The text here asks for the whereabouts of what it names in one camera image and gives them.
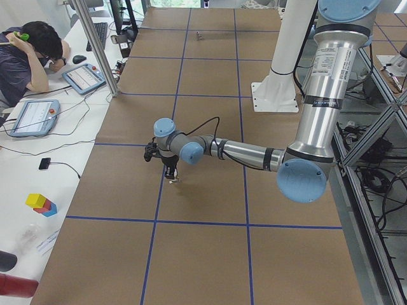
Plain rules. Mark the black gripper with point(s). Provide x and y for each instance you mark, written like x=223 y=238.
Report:
x=169 y=161

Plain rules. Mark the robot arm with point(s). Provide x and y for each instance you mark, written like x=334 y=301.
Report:
x=309 y=73

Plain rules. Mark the chrome elbow pipe fitting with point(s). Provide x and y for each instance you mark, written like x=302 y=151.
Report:
x=199 y=36

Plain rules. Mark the blue toy block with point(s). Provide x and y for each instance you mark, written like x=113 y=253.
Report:
x=52 y=211

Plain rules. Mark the small black box device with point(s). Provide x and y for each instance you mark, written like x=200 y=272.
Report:
x=44 y=163

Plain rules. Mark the far blue teach pendant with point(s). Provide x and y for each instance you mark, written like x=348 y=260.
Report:
x=84 y=78

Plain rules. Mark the blue teach pendant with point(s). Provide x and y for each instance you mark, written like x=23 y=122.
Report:
x=36 y=118
x=84 y=78

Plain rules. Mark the red toy block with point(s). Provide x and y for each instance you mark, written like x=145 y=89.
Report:
x=45 y=208

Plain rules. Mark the yellow toy block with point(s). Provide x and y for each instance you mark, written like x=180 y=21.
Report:
x=35 y=200

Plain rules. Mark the near blue teach pendant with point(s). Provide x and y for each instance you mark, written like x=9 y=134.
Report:
x=36 y=118

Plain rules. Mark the black computer mouse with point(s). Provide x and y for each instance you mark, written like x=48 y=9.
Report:
x=78 y=59

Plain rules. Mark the black computer keyboard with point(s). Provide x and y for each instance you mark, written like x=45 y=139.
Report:
x=101 y=32

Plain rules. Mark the black cylinder bottle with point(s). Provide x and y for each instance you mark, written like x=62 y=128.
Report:
x=7 y=261

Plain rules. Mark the seated person dark shirt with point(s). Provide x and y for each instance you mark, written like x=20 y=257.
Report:
x=25 y=53

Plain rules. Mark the red cylinder bottle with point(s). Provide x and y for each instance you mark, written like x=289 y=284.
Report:
x=13 y=286

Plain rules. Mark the aluminium frame post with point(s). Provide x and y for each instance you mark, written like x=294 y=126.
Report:
x=87 y=23

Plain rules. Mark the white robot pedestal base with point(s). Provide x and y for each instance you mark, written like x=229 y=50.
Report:
x=277 y=92

